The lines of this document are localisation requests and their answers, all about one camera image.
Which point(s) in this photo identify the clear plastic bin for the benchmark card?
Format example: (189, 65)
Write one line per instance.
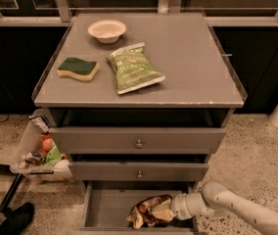
(29, 158)

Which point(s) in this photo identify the orange fruit in bin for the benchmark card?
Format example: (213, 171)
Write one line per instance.
(47, 145)

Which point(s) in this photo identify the white paper bowl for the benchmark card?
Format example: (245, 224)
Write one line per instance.
(107, 31)

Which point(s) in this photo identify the green jalapeno chip bag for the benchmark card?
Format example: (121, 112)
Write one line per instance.
(133, 69)

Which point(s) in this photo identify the grey middle drawer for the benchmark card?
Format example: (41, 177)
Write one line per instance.
(115, 171)

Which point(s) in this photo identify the grey bottom drawer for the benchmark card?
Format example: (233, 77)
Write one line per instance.
(109, 203)

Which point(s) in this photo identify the green yellow sponge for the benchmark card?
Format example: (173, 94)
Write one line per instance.
(78, 69)

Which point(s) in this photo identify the grey top drawer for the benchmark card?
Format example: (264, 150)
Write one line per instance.
(137, 140)

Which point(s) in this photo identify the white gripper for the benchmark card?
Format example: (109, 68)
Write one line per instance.
(179, 206)

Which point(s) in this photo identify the grey drawer cabinet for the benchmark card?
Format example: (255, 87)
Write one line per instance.
(200, 89)

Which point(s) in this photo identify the black floor bar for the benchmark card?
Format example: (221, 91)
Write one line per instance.
(4, 206)

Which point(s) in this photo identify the brown chip bag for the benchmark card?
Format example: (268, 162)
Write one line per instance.
(141, 213)

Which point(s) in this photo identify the green packet in bin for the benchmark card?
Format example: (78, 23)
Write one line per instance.
(53, 156)

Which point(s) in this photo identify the grey drawer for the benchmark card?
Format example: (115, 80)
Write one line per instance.
(109, 203)
(137, 140)
(115, 171)

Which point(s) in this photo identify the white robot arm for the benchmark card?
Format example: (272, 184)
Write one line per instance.
(242, 180)

